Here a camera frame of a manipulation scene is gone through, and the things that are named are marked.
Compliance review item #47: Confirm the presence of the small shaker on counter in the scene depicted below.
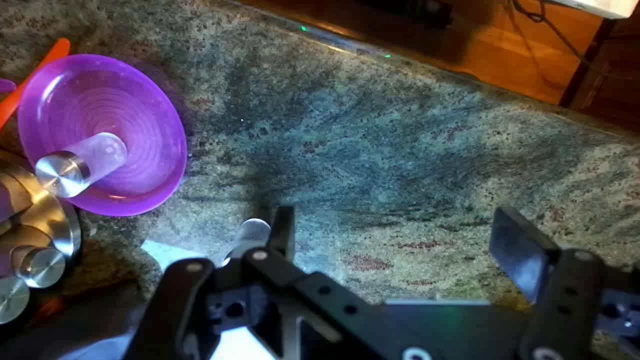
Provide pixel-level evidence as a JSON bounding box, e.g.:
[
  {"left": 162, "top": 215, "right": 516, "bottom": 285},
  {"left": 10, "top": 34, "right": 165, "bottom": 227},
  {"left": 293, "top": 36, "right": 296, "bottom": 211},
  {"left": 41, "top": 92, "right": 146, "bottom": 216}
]
[{"left": 226, "top": 219, "right": 273, "bottom": 261}]

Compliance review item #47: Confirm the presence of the purple plastic plate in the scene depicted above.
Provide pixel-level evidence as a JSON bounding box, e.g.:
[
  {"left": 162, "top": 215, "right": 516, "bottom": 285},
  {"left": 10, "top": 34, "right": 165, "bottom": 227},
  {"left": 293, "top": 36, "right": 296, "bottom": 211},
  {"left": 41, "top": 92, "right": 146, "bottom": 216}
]
[{"left": 19, "top": 55, "right": 188, "bottom": 216}]

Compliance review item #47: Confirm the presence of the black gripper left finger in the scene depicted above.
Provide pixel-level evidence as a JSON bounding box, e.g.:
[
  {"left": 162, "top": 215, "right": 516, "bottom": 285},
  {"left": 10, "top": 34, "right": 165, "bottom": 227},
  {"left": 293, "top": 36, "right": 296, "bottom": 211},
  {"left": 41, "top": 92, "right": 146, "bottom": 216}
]
[{"left": 269, "top": 207, "right": 296, "bottom": 259}]

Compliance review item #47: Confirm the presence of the orange plastic utensil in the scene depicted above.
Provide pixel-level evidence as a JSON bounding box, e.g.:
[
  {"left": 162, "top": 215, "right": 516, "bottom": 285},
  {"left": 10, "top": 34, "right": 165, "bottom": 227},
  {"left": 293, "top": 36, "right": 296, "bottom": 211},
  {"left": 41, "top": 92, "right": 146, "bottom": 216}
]
[{"left": 0, "top": 36, "right": 73, "bottom": 128}]

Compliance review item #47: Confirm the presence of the rotating metal spice rack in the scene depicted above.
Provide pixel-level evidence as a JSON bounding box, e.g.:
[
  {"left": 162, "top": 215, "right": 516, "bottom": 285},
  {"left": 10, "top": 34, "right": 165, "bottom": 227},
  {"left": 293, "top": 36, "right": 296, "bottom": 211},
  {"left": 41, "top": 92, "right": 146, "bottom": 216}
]
[{"left": 0, "top": 152, "right": 83, "bottom": 326}]

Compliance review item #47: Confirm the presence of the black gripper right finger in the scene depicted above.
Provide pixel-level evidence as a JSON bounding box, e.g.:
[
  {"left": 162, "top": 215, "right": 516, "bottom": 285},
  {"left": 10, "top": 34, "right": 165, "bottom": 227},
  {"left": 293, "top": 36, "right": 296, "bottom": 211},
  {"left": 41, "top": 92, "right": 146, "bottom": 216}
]
[{"left": 491, "top": 207, "right": 561, "bottom": 305}]

